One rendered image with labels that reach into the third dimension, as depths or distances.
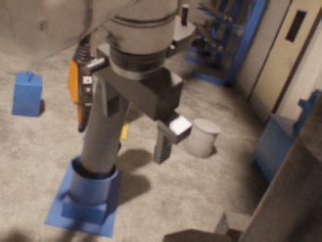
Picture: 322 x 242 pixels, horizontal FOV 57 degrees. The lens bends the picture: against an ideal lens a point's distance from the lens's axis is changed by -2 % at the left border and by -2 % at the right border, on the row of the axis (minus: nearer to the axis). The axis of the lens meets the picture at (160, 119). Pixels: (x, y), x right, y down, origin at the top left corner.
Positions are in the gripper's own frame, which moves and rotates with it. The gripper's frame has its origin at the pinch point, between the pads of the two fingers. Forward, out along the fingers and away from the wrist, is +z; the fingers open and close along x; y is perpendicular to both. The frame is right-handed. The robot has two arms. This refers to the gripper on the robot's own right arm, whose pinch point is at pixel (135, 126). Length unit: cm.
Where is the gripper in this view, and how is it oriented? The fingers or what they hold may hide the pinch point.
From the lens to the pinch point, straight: 50.6
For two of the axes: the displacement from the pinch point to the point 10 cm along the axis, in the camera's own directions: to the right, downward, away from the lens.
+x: 6.9, 5.7, -4.5
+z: -0.9, 6.8, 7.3
